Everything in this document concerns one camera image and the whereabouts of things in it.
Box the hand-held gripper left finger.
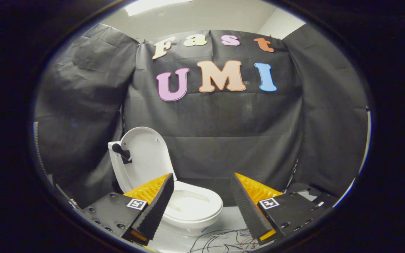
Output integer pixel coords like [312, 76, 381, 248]
[82, 172, 175, 246]

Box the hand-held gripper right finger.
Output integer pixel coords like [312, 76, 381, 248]
[230, 172, 334, 246]

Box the white toilet lid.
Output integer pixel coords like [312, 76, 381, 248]
[112, 126, 177, 194]

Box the white ceramic toilet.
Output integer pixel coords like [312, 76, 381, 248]
[108, 141, 224, 237]

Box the black backdrop cloth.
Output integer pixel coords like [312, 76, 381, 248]
[34, 23, 369, 208]

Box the tangle of thin cables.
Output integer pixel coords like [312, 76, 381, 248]
[188, 228, 261, 253]

